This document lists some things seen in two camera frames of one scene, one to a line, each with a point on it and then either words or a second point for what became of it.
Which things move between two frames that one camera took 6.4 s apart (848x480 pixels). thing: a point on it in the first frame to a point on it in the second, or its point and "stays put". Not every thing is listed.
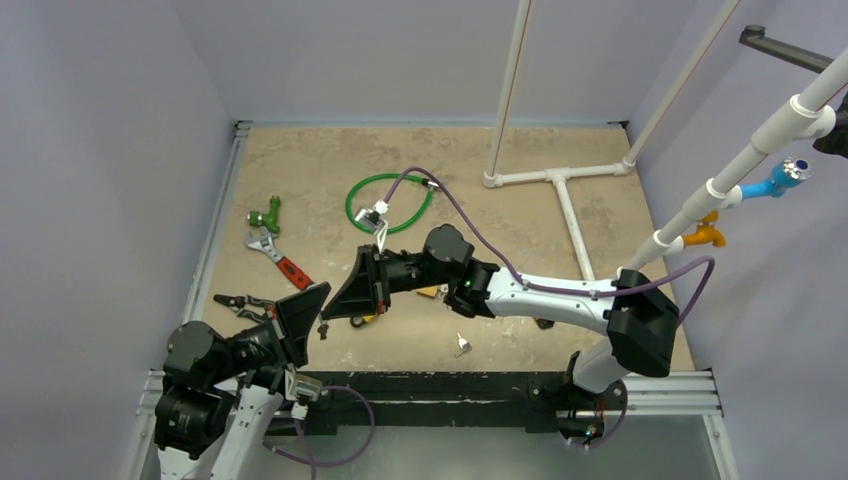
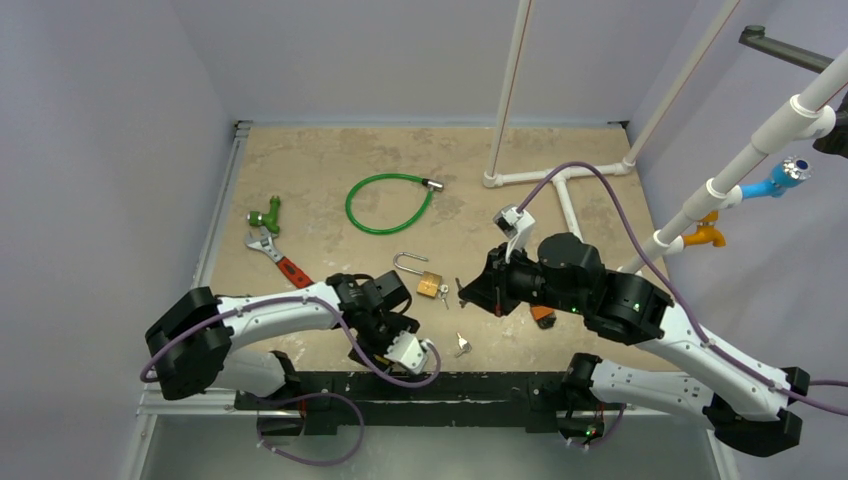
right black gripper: [381, 281] to [497, 283]
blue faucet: [788, 172] stays put
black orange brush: [544, 323] stays put
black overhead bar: [752, 37] stays put
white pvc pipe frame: [808, 115] stays put
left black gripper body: [258, 345] to [381, 329]
